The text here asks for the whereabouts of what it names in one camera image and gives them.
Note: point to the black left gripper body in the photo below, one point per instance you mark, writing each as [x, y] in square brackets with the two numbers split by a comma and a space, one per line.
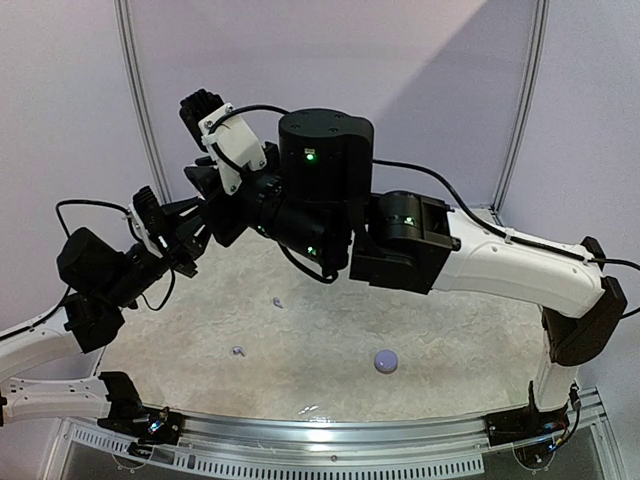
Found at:
[177, 258]

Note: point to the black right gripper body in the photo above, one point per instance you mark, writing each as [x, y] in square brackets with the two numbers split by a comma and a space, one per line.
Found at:
[220, 209]

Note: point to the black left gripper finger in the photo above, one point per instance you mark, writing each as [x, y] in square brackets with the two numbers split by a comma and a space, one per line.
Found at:
[184, 209]
[190, 235]

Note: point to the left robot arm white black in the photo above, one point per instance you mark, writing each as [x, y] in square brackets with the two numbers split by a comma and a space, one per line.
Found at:
[102, 283]

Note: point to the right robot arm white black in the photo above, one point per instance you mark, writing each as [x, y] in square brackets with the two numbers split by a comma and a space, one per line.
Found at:
[311, 194]

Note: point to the lavender earbud charging case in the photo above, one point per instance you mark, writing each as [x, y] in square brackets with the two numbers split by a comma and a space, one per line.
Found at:
[386, 361]

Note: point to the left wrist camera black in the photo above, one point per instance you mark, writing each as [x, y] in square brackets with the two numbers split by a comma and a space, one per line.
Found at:
[149, 220]

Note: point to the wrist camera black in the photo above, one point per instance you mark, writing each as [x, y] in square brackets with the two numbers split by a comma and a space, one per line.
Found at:
[149, 220]
[228, 140]

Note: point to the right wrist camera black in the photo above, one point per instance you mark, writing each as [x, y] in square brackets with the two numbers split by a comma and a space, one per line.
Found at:
[228, 140]

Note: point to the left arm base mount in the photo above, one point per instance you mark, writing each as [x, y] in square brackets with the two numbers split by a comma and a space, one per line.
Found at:
[148, 425]

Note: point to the right aluminium corner post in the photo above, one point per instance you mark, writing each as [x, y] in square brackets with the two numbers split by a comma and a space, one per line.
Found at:
[525, 100]

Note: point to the aluminium front rail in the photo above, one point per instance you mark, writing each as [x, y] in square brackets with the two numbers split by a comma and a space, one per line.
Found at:
[463, 447]

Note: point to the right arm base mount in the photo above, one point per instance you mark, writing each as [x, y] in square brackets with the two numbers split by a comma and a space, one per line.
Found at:
[526, 423]

